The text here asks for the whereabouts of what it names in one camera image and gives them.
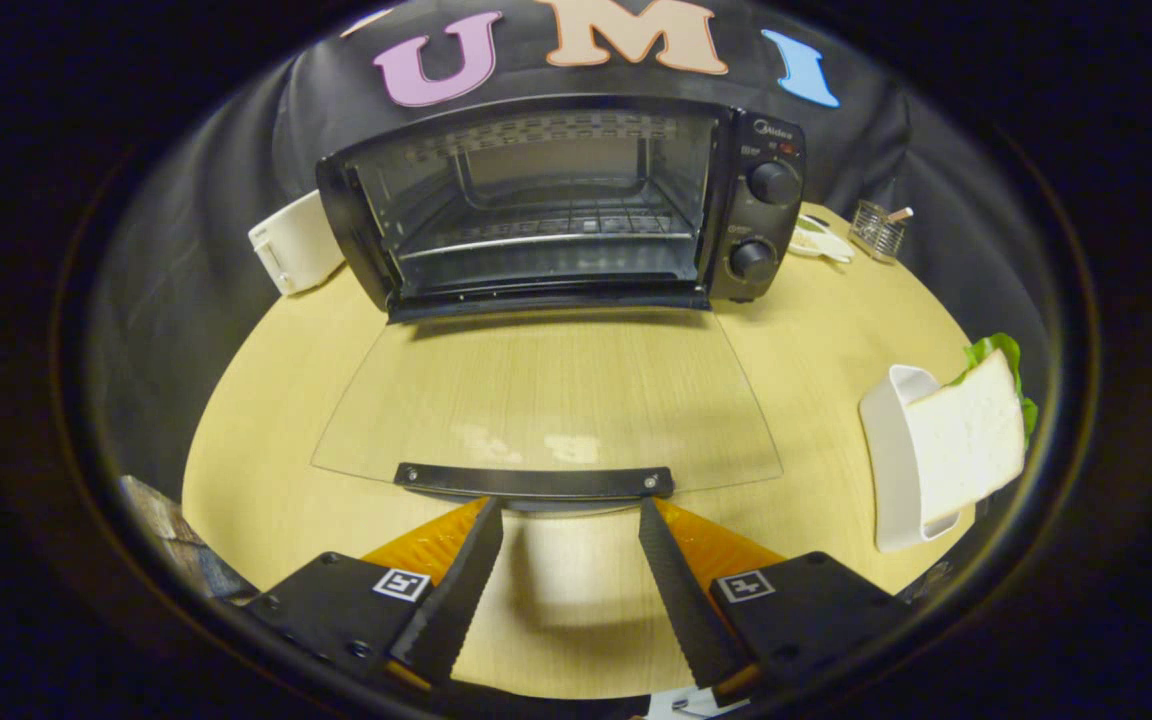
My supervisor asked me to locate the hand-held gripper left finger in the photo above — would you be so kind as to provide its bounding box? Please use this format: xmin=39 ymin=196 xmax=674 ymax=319
xmin=241 ymin=495 xmax=505 ymax=696

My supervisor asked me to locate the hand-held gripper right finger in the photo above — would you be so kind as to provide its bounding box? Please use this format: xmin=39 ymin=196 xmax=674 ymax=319
xmin=639 ymin=497 xmax=912 ymax=701

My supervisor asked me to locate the lettuce sandwich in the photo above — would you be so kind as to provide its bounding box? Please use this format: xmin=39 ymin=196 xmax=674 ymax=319
xmin=903 ymin=333 xmax=1040 ymax=527

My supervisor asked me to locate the black toaster oven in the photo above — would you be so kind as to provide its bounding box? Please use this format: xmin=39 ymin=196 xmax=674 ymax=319
xmin=311 ymin=94 xmax=808 ymax=513

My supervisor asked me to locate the white rectangular tray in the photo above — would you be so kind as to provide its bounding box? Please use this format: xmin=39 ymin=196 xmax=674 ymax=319
xmin=858 ymin=364 xmax=969 ymax=554

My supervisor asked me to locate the white divided dish of beans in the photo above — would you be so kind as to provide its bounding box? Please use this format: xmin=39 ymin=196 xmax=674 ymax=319
xmin=789 ymin=212 xmax=856 ymax=265

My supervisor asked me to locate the white small appliance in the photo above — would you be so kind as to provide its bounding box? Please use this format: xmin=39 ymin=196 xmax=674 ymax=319
xmin=247 ymin=189 xmax=348 ymax=297

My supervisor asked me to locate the black backdrop cloth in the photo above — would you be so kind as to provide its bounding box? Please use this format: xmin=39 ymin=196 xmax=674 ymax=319
xmin=86 ymin=0 xmax=1049 ymax=501

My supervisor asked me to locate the metal wire basket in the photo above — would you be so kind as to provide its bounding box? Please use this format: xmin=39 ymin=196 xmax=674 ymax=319
xmin=850 ymin=199 xmax=916 ymax=264

